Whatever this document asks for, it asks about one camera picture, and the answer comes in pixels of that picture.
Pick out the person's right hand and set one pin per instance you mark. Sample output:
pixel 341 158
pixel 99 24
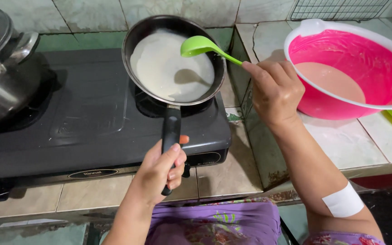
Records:
pixel 274 92

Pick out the person's left hand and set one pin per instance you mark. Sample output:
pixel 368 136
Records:
pixel 155 173

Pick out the green plastic ladle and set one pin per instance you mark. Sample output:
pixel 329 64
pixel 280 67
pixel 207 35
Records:
pixel 202 47

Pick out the black frying pan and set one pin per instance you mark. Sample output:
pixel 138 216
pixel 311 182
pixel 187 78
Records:
pixel 174 68

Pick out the purple floral dress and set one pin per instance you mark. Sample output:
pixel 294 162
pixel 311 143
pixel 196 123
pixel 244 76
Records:
pixel 213 223

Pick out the pink plastic mixing bowl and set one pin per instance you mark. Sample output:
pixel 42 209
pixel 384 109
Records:
pixel 349 68

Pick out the black gas stove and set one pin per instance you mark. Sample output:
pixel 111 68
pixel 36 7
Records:
pixel 97 115

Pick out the white batter crepe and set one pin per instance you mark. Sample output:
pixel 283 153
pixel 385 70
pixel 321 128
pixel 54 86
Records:
pixel 170 68

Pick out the white bandage patch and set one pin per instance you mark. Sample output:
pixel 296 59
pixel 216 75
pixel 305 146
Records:
pixel 343 201

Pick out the steel pot with glass lid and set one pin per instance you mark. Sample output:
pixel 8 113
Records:
pixel 2 64

